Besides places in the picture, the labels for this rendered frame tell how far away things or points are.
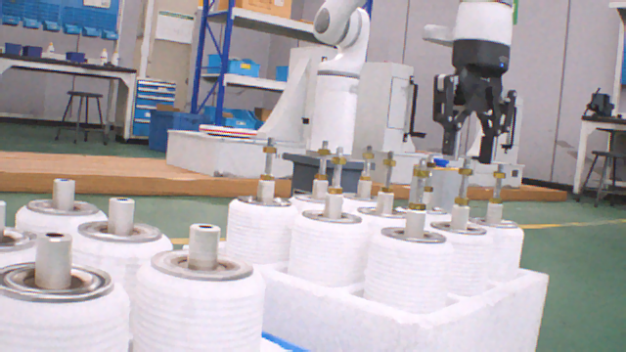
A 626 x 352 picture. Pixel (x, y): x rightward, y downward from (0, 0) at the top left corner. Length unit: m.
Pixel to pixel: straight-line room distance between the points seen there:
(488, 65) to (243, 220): 0.37
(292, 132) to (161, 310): 2.84
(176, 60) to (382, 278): 6.66
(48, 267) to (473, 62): 0.56
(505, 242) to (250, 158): 2.15
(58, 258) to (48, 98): 8.65
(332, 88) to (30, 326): 0.98
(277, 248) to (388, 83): 2.82
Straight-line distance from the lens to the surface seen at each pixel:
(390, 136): 3.56
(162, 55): 7.14
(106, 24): 6.74
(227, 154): 2.81
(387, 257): 0.64
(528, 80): 6.80
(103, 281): 0.38
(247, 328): 0.42
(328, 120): 1.23
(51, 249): 0.36
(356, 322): 0.64
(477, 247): 0.75
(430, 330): 0.60
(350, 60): 1.25
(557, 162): 6.52
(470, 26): 0.76
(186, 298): 0.40
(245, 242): 0.78
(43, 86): 8.98
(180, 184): 2.63
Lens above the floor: 0.36
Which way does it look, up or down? 5 degrees down
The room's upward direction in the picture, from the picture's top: 6 degrees clockwise
